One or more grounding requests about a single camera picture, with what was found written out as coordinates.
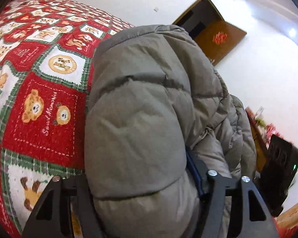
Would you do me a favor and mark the grey puffer jacket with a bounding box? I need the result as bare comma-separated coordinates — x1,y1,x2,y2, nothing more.
84,25,256,237

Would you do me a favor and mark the brown wooden dresser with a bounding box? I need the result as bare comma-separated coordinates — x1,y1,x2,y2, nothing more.
245,107,269,173

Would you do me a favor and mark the red white floral cloth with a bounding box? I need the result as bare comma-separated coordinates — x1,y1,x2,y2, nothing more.
265,124,279,143

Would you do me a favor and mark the green item on dresser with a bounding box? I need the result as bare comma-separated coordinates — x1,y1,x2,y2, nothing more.
254,106,266,128

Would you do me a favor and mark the brown wooden door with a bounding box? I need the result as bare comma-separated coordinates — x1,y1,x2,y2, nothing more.
194,20,247,66

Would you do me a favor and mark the red double-happiness door sticker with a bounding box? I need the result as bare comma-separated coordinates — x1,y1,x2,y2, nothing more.
213,31,228,45

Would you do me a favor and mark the red white patchwork bedspread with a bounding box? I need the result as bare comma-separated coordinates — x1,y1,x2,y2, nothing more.
0,0,131,237

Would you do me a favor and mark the dark wooden door frame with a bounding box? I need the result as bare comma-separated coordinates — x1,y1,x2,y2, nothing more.
172,0,224,39

